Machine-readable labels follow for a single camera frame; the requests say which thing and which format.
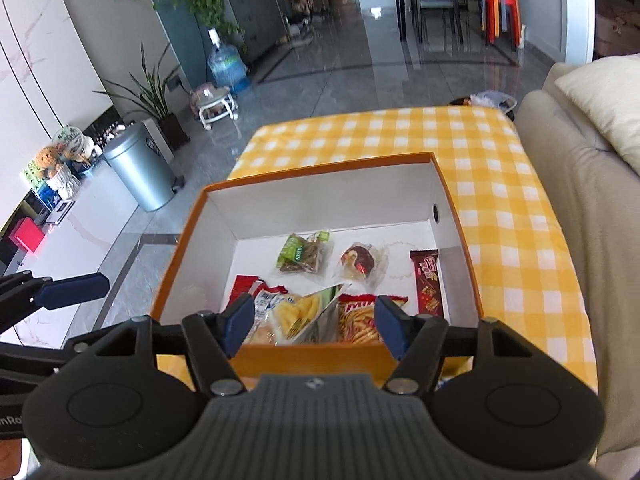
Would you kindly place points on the white pillow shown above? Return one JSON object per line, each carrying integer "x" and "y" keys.
{"x": 610, "y": 105}

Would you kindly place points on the clear green snack packet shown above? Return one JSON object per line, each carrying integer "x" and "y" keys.
{"x": 302, "y": 255}

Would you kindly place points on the round chocolate pastry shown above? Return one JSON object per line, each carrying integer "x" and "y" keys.
{"x": 357, "y": 260}

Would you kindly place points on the white green chips bag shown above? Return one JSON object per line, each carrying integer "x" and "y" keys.
{"x": 300, "y": 315}

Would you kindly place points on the orange plastic stool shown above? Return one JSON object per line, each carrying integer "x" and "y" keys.
{"x": 492, "y": 10}
{"x": 511, "y": 15}

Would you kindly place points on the beige sofa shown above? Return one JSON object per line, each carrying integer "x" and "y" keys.
{"x": 600, "y": 310}

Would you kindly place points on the orange cardboard box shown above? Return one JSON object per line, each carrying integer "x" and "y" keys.
{"x": 325, "y": 200}

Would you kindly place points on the potted long-leaf plant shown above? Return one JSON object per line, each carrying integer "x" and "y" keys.
{"x": 175, "y": 132}

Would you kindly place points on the red box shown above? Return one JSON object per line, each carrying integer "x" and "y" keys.
{"x": 27, "y": 236}

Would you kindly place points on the silver pedal trash can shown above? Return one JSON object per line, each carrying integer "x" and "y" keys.
{"x": 140, "y": 170}

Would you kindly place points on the small black waste bin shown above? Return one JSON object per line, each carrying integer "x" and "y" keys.
{"x": 492, "y": 100}

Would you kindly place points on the black dining chair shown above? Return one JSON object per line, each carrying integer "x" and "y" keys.
{"x": 436, "y": 5}

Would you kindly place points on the round paper fan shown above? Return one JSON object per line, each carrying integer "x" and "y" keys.
{"x": 69, "y": 140}

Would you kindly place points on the white low cabinet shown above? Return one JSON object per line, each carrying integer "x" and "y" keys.
{"x": 85, "y": 240}

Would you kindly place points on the red fries stick packet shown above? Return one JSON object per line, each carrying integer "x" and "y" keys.
{"x": 355, "y": 320}

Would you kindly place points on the dark wooden window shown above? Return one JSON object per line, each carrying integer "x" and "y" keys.
{"x": 620, "y": 5}

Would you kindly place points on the white wheeled stool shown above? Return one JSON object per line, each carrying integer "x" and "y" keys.
{"x": 215, "y": 102}

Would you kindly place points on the grey drawer cabinet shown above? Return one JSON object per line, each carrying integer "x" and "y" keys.
{"x": 255, "y": 15}

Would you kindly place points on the yellow checkered tablecloth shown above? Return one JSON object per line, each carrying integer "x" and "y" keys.
{"x": 515, "y": 240}

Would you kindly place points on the brown plush toy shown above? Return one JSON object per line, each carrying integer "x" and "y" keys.
{"x": 48, "y": 160}

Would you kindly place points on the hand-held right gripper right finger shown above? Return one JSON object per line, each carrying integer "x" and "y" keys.
{"x": 391, "y": 327}

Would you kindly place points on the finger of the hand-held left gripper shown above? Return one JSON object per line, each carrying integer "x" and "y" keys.
{"x": 75, "y": 290}
{"x": 50, "y": 355}

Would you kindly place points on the blue water jug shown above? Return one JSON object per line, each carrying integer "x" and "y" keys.
{"x": 227, "y": 67}

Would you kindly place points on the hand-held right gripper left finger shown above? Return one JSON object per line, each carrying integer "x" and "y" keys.
{"x": 239, "y": 325}

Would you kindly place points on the red snack bar packet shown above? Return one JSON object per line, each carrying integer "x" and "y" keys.
{"x": 427, "y": 285}

